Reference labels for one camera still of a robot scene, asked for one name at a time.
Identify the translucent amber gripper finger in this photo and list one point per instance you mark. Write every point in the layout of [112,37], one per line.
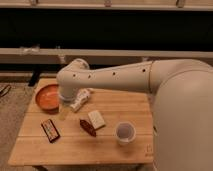
[63,111]

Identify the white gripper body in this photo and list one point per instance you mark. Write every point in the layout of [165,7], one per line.
[66,99]

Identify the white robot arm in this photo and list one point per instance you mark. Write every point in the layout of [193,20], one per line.
[182,109]

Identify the orange ceramic bowl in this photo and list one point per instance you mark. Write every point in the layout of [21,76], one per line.
[47,97]

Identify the white snack packet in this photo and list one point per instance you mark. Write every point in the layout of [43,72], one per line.
[81,98]

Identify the dark chocolate bar pack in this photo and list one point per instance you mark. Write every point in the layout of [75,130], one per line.
[50,130]

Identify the dark red snack bag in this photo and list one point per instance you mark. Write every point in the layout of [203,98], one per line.
[88,127]

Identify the wooden table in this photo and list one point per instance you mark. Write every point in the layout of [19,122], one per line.
[75,146]

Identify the white plastic cup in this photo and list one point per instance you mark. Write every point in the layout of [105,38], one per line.
[125,133]

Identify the long grey shelf rail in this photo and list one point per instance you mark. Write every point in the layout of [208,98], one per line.
[108,57]

